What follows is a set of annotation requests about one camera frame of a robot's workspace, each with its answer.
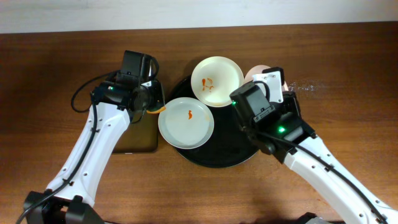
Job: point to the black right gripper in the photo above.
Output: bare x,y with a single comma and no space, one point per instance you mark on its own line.
292,101

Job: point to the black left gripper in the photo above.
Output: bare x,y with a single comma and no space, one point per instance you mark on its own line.
156,97

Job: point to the orange green scrub sponge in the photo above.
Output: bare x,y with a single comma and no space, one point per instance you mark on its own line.
157,111

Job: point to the light grey plate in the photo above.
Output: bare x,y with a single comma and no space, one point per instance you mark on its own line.
186,123

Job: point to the pink plate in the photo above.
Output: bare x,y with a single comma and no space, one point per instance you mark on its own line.
258,69

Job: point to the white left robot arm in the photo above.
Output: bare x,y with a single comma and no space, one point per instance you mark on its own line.
70,196

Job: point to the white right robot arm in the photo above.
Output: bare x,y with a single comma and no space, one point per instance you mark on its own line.
280,130

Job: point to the black rectangular tray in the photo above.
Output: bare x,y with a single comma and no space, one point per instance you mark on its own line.
132,129

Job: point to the black round tray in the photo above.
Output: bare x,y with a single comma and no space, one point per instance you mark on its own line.
227,146

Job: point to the cream white plate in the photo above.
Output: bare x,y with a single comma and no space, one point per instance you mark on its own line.
214,79

